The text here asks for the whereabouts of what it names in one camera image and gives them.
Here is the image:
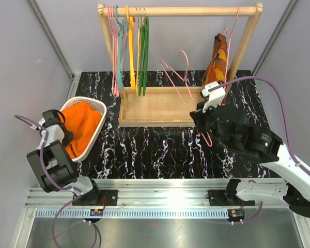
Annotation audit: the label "teal hanger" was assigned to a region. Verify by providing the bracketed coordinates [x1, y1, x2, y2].
[114, 5, 128, 90]

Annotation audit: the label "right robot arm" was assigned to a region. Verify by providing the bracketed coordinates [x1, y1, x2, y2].
[190, 103, 310, 218]

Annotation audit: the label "camouflage orange trousers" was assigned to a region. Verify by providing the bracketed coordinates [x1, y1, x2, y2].
[202, 33, 228, 86]

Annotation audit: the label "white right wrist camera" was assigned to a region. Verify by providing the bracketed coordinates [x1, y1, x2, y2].
[200, 81, 226, 113]

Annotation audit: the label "aluminium mounting rail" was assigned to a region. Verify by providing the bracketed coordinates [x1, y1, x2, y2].
[24, 178, 298, 220]

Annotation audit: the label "pink wire hangers at left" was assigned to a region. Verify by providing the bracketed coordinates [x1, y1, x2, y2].
[108, 6, 120, 97]

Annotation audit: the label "wooden clothes rack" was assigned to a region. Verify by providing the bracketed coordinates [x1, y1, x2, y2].
[97, 3, 263, 127]

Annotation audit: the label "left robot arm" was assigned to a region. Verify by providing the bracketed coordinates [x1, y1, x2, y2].
[26, 110, 102, 206]

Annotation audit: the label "thick yellow hanger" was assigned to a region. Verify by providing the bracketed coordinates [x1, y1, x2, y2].
[126, 5, 136, 89]

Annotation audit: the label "white perforated plastic basket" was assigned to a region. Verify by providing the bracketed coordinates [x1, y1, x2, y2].
[60, 97, 107, 163]

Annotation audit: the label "green hanger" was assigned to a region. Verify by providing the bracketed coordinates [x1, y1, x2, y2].
[138, 23, 146, 96]
[142, 17, 149, 96]

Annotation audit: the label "pink hanger holding camouflage trousers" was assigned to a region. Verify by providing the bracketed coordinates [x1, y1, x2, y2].
[224, 5, 240, 83]

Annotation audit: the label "pink wire hanger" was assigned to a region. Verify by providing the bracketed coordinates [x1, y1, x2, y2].
[160, 50, 213, 147]

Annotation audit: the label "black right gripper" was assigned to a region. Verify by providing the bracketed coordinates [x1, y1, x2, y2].
[191, 99, 234, 150]

